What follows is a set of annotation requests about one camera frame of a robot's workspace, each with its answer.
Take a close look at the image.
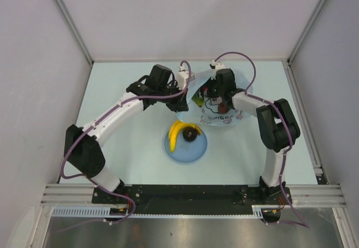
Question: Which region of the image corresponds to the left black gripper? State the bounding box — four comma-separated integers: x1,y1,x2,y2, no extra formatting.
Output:
157,81,188,113

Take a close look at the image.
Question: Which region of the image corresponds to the brown round fake fruit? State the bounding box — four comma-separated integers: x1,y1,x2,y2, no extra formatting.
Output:
218,103,229,114

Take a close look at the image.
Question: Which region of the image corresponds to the light blue printed plastic bag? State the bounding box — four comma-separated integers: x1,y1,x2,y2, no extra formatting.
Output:
177,70,250,127

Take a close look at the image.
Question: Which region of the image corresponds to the yellow fake banana bunch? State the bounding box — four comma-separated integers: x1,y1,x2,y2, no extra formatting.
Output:
168,120,202,153

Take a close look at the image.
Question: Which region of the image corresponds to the tan fake walnut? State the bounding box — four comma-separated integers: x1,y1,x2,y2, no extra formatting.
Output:
182,127,198,142

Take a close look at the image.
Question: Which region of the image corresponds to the green yellow fake citrus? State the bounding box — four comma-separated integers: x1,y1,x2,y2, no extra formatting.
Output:
192,97,204,107

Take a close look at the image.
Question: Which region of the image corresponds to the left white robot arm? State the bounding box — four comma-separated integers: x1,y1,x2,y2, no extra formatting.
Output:
63,61,192,203

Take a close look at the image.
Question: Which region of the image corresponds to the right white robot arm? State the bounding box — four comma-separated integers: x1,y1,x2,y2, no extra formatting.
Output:
203,68,301,204

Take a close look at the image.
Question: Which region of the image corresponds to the blue plastic plate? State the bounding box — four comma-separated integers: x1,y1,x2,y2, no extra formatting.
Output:
163,131,208,164

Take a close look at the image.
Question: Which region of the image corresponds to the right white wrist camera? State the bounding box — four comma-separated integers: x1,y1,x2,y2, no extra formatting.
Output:
210,61,225,80

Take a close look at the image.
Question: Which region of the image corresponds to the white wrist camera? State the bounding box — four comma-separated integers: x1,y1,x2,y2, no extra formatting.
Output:
210,61,225,80
175,70,195,90

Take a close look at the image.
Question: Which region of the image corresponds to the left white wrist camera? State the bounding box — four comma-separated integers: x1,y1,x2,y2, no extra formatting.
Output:
175,70,195,90

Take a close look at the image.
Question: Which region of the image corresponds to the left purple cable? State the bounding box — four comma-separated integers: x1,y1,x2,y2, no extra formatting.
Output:
54,60,194,232

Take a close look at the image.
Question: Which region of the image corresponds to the aluminium right side rail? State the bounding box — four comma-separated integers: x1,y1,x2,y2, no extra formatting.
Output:
282,60,328,185

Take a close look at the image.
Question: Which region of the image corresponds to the aluminium rail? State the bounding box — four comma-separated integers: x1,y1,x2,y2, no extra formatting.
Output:
282,60,328,185
40,183,346,208

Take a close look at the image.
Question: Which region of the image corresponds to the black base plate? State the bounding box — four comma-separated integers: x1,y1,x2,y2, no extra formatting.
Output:
91,184,293,222

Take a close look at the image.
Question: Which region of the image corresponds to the white slotted cable duct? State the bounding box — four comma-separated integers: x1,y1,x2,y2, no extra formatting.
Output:
52,206,263,219

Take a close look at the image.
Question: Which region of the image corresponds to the aluminium corner post right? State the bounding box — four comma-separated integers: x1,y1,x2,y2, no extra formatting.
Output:
287,0,328,66

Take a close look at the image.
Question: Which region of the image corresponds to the aluminium corner post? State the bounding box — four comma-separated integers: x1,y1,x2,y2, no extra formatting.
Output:
52,0,94,66
287,0,328,66

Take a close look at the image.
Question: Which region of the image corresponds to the aluminium front rail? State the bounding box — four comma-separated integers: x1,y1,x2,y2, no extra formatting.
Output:
40,183,346,208

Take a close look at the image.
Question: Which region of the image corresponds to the aluminium corner post left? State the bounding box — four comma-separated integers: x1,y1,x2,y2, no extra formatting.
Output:
52,0,94,66

